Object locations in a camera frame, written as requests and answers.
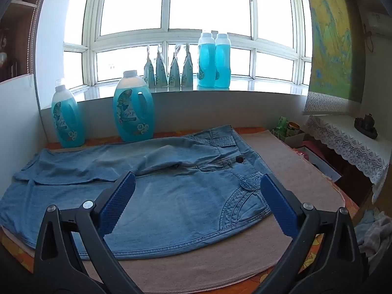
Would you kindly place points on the metal tin can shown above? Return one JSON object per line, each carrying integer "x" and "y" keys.
{"x": 293, "y": 128}

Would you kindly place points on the blue denim pants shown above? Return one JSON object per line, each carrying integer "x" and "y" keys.
{"x": 171, "y": 208}

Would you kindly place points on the white partition board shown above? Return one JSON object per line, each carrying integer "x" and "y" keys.
{"x": 21, "y": 122}

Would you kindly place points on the white framed window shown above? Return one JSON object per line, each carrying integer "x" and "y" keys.
{"x": 134, "y": 36}

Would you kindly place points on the dark open box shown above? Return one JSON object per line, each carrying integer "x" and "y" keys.
{"x": 321, "y": 162}

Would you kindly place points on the white windowsill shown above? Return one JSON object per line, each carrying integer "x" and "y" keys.
{"x": 260, "y": 87}

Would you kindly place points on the tall blue detergent bottle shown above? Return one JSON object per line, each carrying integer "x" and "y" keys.
{"x": 223, "y": 64}
{"x": 205, "y": 64}

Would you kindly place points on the wooden shelf unit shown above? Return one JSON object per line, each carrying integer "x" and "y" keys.
{"x": 18, "y": 15}

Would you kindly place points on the floral detergent refill pouch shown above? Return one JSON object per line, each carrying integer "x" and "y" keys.
{"x": 187, "y": 70}
{"x": 149, "y": 72}
{"x": 174, "y": 72}
{"x": 161, "y": 72}

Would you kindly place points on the white lace tablecloth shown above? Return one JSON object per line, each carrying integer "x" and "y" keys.
{"x": 352, "y": 147}

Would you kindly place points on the pink towel mat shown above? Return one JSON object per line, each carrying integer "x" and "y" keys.
{"x": 306, "y": 183}

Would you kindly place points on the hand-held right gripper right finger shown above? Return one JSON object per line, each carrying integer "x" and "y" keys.
{"x": 277, "y": 200}

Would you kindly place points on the green carton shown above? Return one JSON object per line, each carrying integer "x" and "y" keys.
{"x": 280, "y": 127}

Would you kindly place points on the large blue detergent bottle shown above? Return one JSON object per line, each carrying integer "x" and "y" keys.
{"x": 133, "y": 110}

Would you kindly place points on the orange floral blanket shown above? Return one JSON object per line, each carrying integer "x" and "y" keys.
{"x": 13, "y": 249}

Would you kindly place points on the dark teapot ornament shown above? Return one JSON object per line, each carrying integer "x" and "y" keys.
{"x": 366, "y": 125}

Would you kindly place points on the small blue detergent bottle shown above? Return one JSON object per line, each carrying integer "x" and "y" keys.
{"x": 68, "y": 119}

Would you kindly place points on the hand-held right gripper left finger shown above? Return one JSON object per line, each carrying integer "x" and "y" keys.
{"x": 118, "y": 202}

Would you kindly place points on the pile of pale cloths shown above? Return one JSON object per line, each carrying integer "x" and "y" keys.
{"x": 372, "y": 229}

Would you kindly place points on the landscape wall scroll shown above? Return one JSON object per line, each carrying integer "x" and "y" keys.
{"x": 330, "y": 52}

